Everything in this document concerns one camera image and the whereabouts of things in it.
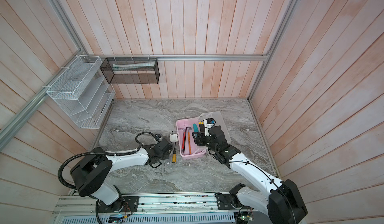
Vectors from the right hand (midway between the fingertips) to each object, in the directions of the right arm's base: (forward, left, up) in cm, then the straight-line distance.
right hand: (195, 133), depth 81 cm
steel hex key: (+3, +7, -15) cm, 17 cm away
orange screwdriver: (+1, +4, -16) cm, 16 cm away
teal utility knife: (+9, 0, -8) cm, 12 cm away
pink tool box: (-1, +5, -16) cm, 17 cm away
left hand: (-6, +19, -16) cm, 26 cm away
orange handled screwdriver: (-7, +13, -15) cm, 21 cm away
